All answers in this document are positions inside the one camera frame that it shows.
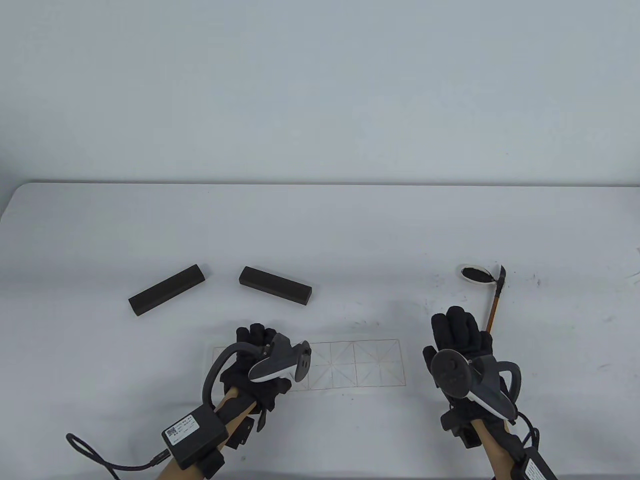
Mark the person's right forearm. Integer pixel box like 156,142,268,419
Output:
472,420,521,480

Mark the black labelled forearm box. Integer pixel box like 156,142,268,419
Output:
510,447,558,480
161,404,230,471

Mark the brown handled Chinese brush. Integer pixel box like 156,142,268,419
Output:
486,264,508,333

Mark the person's right hand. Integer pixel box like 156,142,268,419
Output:
422,306,508,426

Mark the white ink dish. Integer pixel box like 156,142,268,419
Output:
456,264,496,286

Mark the black bar paperweight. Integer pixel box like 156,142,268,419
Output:
128,265,207,317
238,266,314,306

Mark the person's left forearm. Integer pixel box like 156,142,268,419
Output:
150,387,261,480

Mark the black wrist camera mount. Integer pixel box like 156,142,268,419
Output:
440,407,481,448
226,407,268,451

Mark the black braided cable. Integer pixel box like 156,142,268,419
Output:
66,433,171,471
510,410,541,451

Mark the red grid calligraphy paper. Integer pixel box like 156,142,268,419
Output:
212,339,405,393

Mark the person's left hand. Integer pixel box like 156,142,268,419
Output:
220,323,293,413

